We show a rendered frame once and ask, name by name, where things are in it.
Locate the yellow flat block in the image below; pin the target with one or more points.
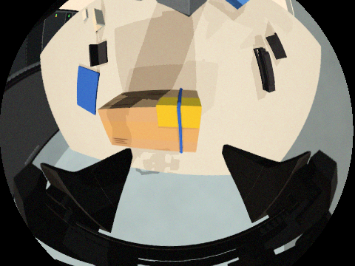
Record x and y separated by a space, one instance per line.
190 110

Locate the blue rectangular block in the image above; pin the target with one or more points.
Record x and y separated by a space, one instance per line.
237 3

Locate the beige rectangular block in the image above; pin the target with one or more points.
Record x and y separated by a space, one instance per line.
85 15

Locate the brown cardboard box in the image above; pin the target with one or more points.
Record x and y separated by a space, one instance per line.
130 119

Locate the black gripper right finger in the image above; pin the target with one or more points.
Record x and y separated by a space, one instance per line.
258 179

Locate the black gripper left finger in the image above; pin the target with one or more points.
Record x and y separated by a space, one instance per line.
96 189

